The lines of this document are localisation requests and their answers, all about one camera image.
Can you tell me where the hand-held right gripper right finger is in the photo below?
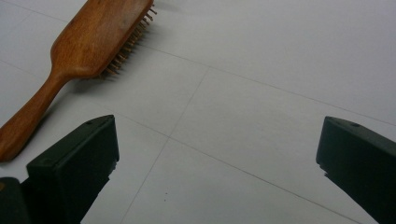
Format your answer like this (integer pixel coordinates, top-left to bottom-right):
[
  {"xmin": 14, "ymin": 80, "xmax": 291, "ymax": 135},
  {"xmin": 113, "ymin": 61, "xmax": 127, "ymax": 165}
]
[{"xmin": 316, "ymin": 116, "xmax": 396, "ymax": 224}]

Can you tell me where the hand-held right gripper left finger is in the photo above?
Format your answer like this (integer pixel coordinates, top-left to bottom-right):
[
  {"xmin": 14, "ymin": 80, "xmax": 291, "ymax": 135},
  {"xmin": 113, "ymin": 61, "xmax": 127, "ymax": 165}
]
[{"xmin": 21, "ymin": 114, "xmax": 120, "ymax": 224}]

